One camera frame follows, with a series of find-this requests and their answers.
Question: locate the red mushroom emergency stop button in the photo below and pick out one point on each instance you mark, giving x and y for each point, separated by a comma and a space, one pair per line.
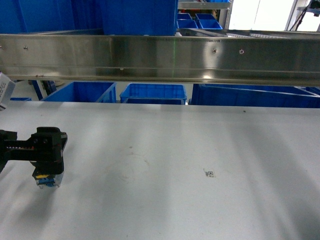
48, 178

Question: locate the small blue bins far background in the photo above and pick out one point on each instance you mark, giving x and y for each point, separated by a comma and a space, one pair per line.
204, 21

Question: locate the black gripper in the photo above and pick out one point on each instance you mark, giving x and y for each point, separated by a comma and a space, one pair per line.
44, 149

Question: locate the stainless steel shelf rail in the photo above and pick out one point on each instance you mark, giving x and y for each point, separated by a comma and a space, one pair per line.
162, 59

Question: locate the large blue bin below right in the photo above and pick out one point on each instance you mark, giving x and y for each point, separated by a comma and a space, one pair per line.
254, 96

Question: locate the small black QR sticker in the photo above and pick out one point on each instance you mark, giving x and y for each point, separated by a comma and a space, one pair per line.
210, 173

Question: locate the large blue bin on shelf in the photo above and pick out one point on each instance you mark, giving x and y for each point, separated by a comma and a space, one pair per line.
139, 17

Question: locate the blue bin below middle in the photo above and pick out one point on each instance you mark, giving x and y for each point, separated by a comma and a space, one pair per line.
150, 93

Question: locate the white labelled box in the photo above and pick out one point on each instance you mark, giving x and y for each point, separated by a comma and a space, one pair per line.
7, 87

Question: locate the blue bin below left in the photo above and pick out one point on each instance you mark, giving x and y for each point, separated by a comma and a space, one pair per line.
85, 92

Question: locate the blue bin below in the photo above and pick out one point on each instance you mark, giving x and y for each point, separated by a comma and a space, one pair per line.
150, 93
85, 92

